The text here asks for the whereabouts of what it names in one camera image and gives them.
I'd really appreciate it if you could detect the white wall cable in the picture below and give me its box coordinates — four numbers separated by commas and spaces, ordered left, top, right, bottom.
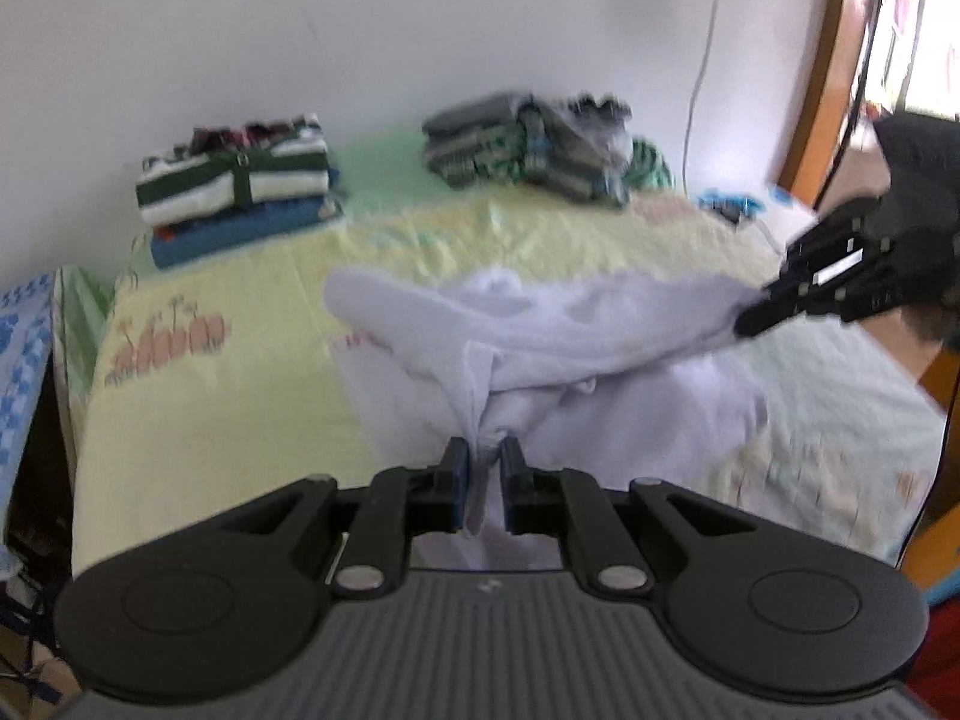
682, 0, 737, 196

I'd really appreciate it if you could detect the red plaid shirt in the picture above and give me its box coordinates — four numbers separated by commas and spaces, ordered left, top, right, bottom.
187, 116, 316, 152

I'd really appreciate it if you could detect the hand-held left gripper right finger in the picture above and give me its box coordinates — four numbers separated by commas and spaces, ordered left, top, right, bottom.
501, 438, 751, 599

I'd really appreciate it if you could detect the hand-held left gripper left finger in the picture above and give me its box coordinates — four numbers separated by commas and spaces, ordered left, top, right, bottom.
221, 436, 472, 601

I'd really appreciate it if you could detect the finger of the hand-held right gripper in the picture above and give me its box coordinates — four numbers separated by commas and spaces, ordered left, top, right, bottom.
780, 197, 893, 287
733, 259, 901, 340

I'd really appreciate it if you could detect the blue folded garment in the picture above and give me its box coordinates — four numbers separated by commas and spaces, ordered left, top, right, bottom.
150, 165, 346, 269

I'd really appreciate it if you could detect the pile of patterned clothes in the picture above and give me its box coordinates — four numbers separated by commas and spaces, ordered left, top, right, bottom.
420, 90, 676, 209

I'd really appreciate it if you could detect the green white striped cardigan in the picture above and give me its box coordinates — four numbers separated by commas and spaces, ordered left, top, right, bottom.
135, 116, 331, 227

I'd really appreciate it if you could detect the yellow green bed sheet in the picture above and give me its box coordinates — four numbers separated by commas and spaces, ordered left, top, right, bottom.
52, 124, 946, 578

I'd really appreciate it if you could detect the white shirt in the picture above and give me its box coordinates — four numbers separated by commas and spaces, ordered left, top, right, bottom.
322, 266, 773, 571

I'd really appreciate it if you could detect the wooden door frame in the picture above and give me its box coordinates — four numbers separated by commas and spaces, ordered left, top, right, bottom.
776, 0, 875, 211

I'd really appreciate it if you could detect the blue white patterned towel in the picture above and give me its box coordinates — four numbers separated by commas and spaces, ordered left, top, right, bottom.
0, 266, 62, 533

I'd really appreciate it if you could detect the small blue patterned cloth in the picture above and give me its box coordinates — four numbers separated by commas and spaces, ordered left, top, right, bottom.
697, 186, 792, 224

